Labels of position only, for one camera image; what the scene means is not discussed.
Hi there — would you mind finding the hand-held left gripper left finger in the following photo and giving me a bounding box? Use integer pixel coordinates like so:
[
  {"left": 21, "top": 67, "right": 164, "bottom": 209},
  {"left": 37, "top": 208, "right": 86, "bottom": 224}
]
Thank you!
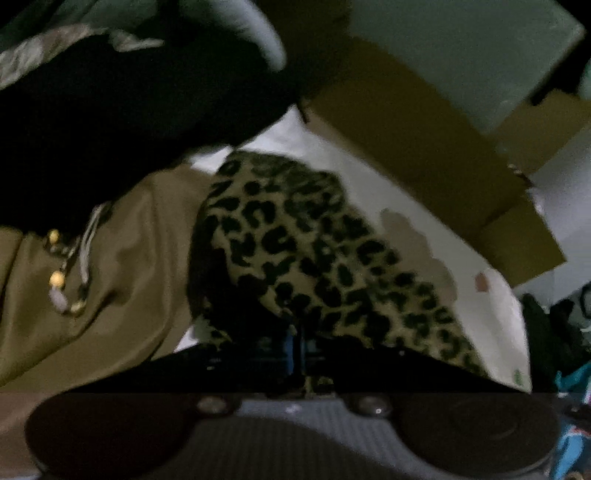
[{"left": 139, "top": 335, "right": 297, "bottom": 398}]

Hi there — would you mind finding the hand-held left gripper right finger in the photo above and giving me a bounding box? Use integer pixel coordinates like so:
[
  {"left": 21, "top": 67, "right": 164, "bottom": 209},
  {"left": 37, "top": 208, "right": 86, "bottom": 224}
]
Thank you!
[{"left": 297, "top": 333, "right": 532, "bottom": 398}]

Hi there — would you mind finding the leopard print garment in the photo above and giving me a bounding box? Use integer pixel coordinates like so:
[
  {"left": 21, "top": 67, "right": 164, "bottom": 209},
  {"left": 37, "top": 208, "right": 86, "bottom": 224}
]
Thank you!
[{"left": 188, "top": 151, "right": 491, "bottom": 385}]

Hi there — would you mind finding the olive brown garment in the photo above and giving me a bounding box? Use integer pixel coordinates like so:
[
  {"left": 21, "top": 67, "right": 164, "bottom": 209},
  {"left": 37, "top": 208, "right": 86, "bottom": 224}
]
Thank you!
[{"left": 0, "top": 162, "right": 223, "bottom": 394}]

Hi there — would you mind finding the bear print blanket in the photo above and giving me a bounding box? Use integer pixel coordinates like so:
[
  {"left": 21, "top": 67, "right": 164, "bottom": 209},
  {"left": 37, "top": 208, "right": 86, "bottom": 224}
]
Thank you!
[{"left": 174, "top": 105, "right": 533, "bottom": 394}]

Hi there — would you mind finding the cardboard box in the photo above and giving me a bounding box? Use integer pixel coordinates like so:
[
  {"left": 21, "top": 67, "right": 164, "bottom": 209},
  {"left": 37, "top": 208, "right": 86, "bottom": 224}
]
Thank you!
[{"left": 299, "top": 37, "right": 568, "bottom": 288}]

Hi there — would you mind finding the black clothing pile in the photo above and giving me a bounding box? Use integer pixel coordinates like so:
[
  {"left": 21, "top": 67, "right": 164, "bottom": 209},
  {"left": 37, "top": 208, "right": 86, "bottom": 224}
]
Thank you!
[{"left": 521, "top": 292, "right": 591, "bottom": 394}]

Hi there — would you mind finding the blue patterned cloth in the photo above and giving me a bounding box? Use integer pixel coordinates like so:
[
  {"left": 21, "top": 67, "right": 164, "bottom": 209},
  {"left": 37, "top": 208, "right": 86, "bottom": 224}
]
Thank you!
[{"left": 551, "top": 368, "right": 591, "bottom": 480}]

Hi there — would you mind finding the black garment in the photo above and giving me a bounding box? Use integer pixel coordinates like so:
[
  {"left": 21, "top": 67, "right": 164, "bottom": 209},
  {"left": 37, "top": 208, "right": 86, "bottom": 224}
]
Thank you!
[{"left": 0, "top": 31, "right": 303, "bottom": 228}]

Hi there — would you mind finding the tall cardboard sheet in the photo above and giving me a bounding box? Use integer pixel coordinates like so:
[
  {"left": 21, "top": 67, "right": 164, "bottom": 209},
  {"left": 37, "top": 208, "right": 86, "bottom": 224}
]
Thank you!
[{"left": 493, "top": 89, "right": 591, "bottom": 175}]

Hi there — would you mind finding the grey plush toy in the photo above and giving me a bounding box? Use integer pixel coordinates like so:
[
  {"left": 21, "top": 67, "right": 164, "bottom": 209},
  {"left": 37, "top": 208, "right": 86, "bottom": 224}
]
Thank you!
[{"left": 175, "top": 0, "right": 288, "bottom": 71}]

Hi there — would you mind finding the floral patterned cloth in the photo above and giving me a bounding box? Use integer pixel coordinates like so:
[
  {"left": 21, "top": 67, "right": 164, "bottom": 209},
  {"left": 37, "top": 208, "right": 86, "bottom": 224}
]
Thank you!
[{"left": 0, "top": 23, "right": 164, "bottom": 90}]

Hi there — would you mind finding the beaded cord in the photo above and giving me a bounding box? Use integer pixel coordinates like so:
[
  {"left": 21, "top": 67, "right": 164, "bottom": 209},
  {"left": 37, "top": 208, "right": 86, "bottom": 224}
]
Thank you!
[{"left": 43, "top": 202, "right": 115, "bottom": 318}]

